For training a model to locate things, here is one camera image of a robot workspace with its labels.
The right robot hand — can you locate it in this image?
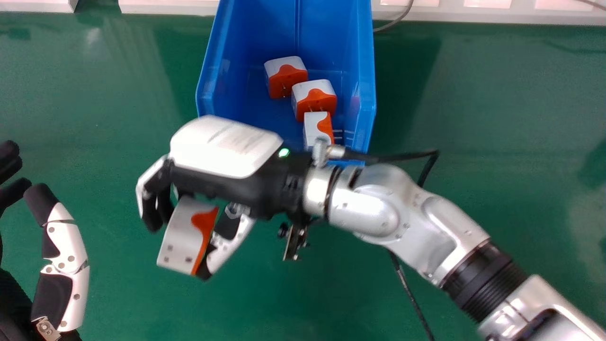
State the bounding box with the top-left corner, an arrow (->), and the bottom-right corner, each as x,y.
136,115 -> 315,281

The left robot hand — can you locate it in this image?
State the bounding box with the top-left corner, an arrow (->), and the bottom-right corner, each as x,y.
0,140 -> 90,341

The white-and-orange plug adapter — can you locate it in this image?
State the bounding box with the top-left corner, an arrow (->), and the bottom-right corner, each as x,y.
291,79 -> 338,123
264,56 -> 309,99
303,111 -> 335,152
157,195 -> 220,276

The blue plastic bin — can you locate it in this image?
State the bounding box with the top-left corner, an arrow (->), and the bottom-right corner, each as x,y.
196,0 -> 377,165

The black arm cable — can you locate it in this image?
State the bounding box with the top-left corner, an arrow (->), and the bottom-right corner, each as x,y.
342,149 -> 440,341

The grey cable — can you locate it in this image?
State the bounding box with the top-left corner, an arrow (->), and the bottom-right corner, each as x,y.
373,0 -> 414,33

